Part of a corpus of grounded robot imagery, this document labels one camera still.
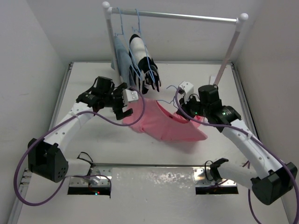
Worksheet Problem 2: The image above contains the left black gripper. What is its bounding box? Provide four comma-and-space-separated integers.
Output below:
102, 84, 132, 119

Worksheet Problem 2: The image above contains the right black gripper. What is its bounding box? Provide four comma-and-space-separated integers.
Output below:
177, 92, 209, 121

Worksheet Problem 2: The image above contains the blue wire hanger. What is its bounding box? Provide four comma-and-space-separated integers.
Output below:
157, 85, 178, 109

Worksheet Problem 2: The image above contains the pink t shirt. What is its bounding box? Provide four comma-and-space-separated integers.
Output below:
130, 98, 207, 142

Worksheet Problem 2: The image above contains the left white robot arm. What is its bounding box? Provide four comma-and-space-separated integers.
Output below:
28, 77, 138, 182

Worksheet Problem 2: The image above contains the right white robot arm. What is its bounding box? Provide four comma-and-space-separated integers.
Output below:
176, 81, 298, 205

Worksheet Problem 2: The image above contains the blue hanger with striped garment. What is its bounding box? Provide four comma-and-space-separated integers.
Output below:
129, 9, 161, 87

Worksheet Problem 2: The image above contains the light blue hanging garment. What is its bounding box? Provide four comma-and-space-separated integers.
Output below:
114, 35, 137, 87

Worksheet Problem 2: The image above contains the black and white hanging garment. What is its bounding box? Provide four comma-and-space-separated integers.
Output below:
129, 34, 161, 94

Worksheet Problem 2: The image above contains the white clothes rack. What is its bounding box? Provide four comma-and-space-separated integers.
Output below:
102, 1, 249, 85

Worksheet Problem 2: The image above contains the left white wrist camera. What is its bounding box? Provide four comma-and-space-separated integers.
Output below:
122, 89, 139, 105

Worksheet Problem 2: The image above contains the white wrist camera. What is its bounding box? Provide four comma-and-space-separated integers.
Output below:
122, 89, 139, 105
178, 81, 194, 98

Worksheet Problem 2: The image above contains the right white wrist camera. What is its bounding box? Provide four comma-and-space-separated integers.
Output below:
178, 81, 194, 98

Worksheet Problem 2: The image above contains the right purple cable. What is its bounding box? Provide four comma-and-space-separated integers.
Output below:
175, 87, 299, 224

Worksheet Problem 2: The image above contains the purple cable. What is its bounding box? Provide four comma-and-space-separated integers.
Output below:
175, 87, 299, 224
13, 87, 146, 206

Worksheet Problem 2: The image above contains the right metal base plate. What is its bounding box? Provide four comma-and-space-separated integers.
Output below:
193, 166, 237, 188

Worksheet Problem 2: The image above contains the metal base plate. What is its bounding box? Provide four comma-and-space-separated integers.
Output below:
193, 166, 237, 188
69, 166, 112, 188

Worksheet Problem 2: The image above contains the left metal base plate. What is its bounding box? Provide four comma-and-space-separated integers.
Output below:
69, 166, 112, 188

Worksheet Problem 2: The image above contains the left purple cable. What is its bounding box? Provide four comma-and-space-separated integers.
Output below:
13, 87, 146, 206

